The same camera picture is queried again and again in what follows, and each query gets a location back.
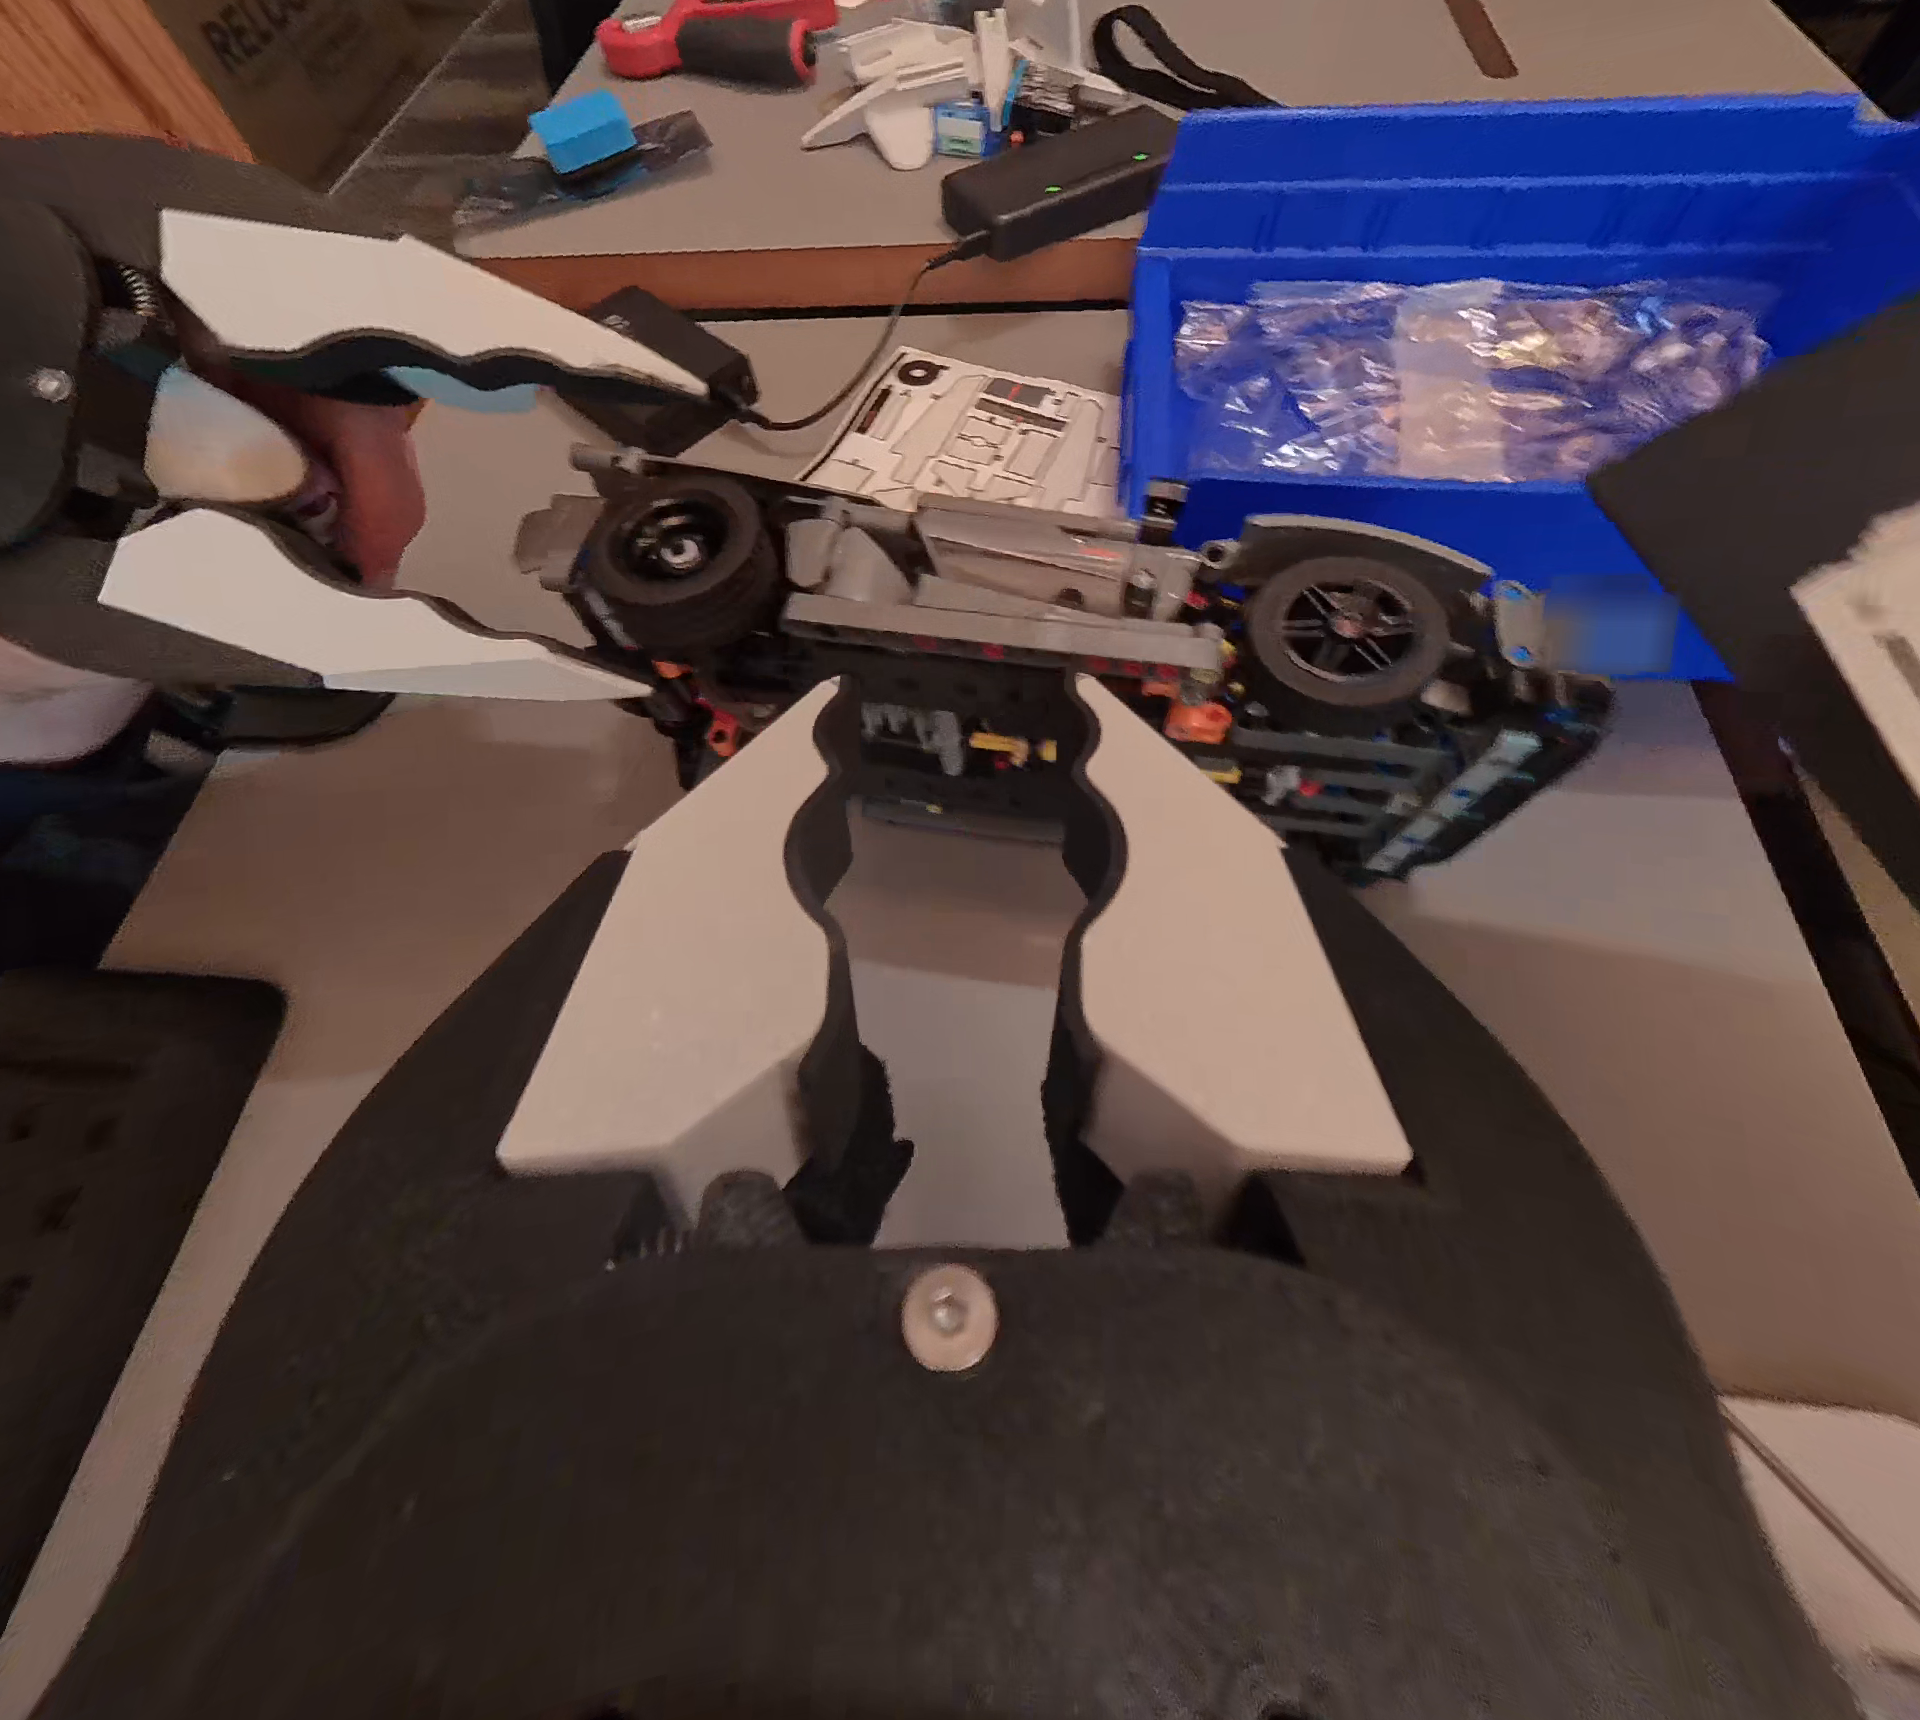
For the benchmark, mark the grey toy car model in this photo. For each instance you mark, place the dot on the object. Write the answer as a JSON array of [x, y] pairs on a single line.
[[974, 581]]

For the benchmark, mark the white book stand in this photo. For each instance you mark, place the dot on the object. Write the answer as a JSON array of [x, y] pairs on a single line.
[[1844, 1481]]

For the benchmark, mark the black charger box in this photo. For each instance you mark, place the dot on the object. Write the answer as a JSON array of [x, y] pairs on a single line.
[[661, 324]]

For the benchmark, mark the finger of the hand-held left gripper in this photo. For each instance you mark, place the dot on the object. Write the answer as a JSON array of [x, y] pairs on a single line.
[[344, 288], [300, 618]]

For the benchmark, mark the person's left hand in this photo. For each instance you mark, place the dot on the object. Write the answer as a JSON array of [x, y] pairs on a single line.
[[375, 491]]

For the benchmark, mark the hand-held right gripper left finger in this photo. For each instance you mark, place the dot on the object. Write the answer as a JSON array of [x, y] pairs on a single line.
[[674, 1000]]

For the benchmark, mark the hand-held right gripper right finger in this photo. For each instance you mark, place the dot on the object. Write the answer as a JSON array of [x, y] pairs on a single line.
[[1245, 1000]]

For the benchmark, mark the white sticker sheet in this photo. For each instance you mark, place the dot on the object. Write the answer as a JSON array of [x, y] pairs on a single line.
[[974, 430]]

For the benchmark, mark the white plastic part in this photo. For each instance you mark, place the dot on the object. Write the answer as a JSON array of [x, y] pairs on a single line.
[[901, 78]]

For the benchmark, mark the blue plastic bin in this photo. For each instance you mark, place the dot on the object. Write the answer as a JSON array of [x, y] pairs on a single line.
[[1351, 190]]

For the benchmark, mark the small blue item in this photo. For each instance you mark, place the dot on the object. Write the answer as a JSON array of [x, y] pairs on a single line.
[[579, 139]]

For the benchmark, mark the long black device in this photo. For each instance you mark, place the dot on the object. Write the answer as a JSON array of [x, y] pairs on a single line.
[[1051, 182]]

